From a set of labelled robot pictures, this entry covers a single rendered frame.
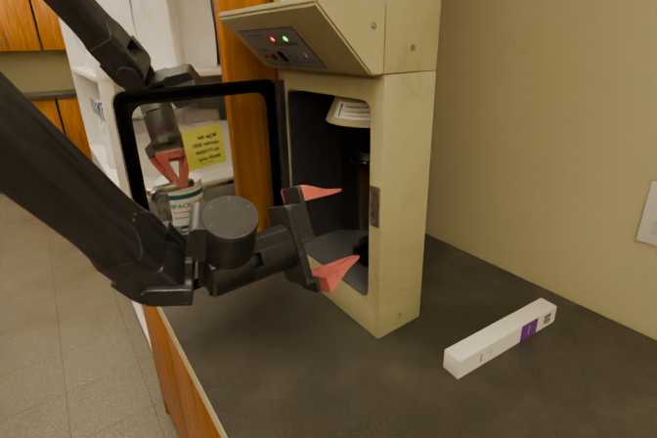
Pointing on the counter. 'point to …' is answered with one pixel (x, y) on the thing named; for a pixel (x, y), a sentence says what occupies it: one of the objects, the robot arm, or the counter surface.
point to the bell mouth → (349, 112)
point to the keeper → (374, 207)
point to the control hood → (323, 29)
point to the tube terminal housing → (387, 118)
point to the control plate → (259, 39)
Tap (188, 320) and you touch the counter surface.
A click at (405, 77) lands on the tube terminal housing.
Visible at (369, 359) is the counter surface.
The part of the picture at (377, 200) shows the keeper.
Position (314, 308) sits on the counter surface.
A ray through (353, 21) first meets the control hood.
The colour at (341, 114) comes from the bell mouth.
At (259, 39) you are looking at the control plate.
